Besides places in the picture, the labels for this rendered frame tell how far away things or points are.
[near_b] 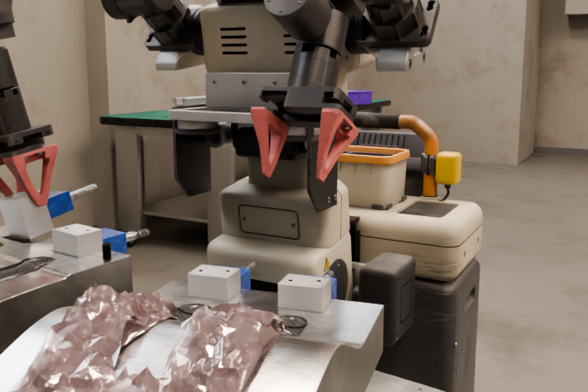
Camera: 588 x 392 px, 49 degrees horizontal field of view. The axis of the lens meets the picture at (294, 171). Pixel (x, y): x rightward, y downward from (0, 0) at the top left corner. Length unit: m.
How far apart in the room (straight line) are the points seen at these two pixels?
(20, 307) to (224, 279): 0.21
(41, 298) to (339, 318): 0.31
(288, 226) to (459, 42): 6.74
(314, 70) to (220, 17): 0.42
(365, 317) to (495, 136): 7.06
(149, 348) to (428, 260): 0.85
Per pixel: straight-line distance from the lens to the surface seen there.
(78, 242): 0.80
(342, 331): 0.65
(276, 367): 0.50
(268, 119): 0.75
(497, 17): 7.69
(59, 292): 0.74
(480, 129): 7.73
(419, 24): 1.02
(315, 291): 0.69
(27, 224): 0.89
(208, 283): 0.73
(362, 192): 1.37
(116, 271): 0.79
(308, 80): 0.74
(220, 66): 1.15
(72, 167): 4.25
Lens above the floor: 1.11
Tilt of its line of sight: 9 degrees down
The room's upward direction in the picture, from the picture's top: straight up
